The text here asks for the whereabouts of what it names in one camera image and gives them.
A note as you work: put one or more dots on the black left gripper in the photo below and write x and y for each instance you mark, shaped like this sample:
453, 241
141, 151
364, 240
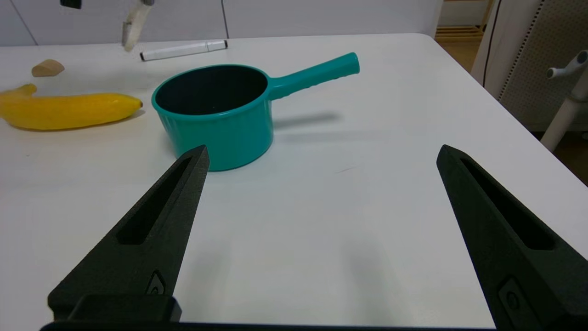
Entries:
71, 3

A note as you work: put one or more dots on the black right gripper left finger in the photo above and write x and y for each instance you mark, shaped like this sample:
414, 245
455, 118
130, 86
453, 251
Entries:
151, 234

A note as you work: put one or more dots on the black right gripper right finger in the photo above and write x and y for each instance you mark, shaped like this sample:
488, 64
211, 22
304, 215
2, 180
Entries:
514, 239

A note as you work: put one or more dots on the small tan wooden block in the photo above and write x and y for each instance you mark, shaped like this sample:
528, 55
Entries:
47, 68

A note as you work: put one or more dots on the yellow banana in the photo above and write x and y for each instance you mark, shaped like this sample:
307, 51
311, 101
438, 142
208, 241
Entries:
69, 111

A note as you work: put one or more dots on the white marker with black cap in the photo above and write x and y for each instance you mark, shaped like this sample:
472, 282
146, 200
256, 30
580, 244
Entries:
181, 49

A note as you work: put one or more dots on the white desk leg with crank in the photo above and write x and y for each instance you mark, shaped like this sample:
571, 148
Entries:
567, 105

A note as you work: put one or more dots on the white pegboard panel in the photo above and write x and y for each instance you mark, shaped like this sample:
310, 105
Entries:
544, 59

